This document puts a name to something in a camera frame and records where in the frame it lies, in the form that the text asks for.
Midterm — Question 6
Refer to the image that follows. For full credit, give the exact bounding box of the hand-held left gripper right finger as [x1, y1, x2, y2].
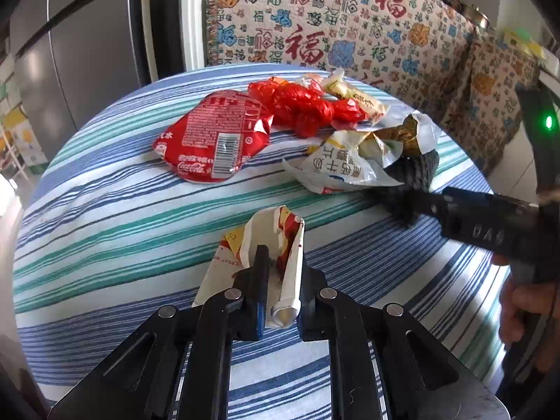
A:
[297, 266, 510, 420]

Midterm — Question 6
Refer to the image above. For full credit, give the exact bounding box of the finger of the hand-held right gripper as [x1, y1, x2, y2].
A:
[370, 184, 447, 228]

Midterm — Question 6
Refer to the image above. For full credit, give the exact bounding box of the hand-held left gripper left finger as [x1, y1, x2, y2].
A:
[48, 245, 270, 420]

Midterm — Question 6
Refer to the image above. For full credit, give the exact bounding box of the white paper wrapper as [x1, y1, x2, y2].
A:
[192, 205, 307, 329]

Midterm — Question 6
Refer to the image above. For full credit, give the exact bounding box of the white foil-lined chip bag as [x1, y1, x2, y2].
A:
[283, 113, 440, 195]

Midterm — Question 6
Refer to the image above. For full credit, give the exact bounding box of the red plastic bag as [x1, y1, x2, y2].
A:
[248, 77, 370, 138]

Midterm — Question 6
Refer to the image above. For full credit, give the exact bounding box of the person's right hand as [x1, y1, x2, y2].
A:
[492, 254, 560, 353]

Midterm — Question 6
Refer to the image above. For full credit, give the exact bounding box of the cream snack wrapper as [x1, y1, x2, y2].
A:
[300, 69, 390, 128]

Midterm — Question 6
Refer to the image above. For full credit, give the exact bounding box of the striped tablecloth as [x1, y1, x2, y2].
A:
[13, 63, 510, 420]

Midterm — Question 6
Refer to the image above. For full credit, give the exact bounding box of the flattened red soda label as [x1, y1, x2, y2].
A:
[153, 90, 273, 183]

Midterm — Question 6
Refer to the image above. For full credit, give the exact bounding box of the brass bowl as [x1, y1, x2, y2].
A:
[455, 3, 491, 30]

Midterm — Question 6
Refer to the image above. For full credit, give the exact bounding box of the shelf with colourful items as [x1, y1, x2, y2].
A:
[0, 39, 49, 181]

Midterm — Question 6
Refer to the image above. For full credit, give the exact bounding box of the grey refrigerator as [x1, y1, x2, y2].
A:
[9, 0, 152, 171]

